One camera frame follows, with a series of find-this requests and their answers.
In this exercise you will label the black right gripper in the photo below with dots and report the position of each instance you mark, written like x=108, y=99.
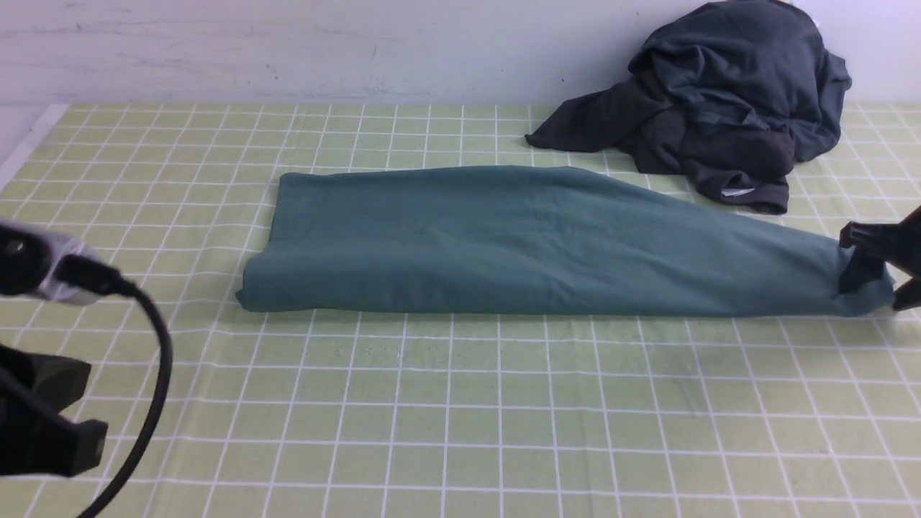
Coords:
x=875, y=244

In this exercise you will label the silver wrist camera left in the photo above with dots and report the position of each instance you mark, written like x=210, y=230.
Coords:
x=55, y=267

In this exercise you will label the dark grey crumpled garment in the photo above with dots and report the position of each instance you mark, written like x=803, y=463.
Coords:
x=731, y=97

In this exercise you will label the green checkered tablecloth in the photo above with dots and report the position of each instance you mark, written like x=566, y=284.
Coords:
x=353, y=415

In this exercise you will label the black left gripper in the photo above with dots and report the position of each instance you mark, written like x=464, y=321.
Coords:
x=43, y=441

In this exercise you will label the green long-sleeve top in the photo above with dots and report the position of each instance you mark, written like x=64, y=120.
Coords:
x=520, y=240

